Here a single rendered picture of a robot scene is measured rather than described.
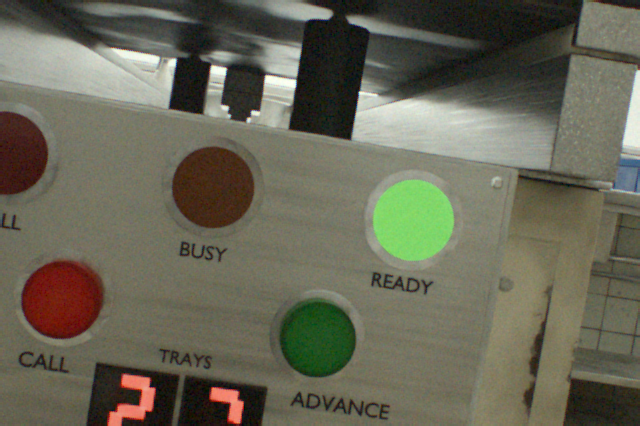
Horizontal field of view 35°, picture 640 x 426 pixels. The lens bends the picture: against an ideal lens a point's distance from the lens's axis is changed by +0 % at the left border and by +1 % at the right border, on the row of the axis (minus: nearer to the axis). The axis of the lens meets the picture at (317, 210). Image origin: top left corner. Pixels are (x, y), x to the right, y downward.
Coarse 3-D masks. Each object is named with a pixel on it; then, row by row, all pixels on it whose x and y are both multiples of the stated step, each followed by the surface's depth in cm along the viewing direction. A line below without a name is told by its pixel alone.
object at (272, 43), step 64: (64, 0) 64; (128, 0) 58; (192, 0) 53; (256, 0) 49; (320, 0) 46; (384, 0) 43; (448, 0) 41; (512, 0) 41; (576, 0) 41; (256, 64) 88; (384, 64) 70; (448, 64) 63
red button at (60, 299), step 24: (48, 264) 39; (72, 264) 39; (24, 288) 39; (48, 288) 39; (72, 288) 39; (96, 288) 39; (24, 312) 39; (48, 312) 39; (72, 312) 39; (96, 312) 39; (48, 336) 39; (72, 336) 39
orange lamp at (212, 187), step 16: (192, 160) 40; (208, 160) 40; (224, 160) 40; (240, 160) 40; (176, 176) 40; (192, 176) 40; (208, 176) 40; (224, 176) 40; (240, 176) 40; (176, 192) 40; (192, 192) 40; (208, 192) 40; (224, 192) 40; (240, 192) 40; (192, 208) 40; (208, 208) 40; (224, 208) 40; (240, 208) 40; (208, 224) 40; (224, 224) 40
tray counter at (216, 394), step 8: (216, 392) 40; (224, 392) 40; (232, 392) 40; (208, 400) 40; (224, 400) 40; (232, 400) 40; (208, 408) 40; (232, 408) 40; (240, 408) 40; (208, 416) 40; (232, 416) 40; (240, 416) 40; (200, 424) 40; (208, 424) 40; (216, 424) 40; (224, 424) 40; (232, 424) 40
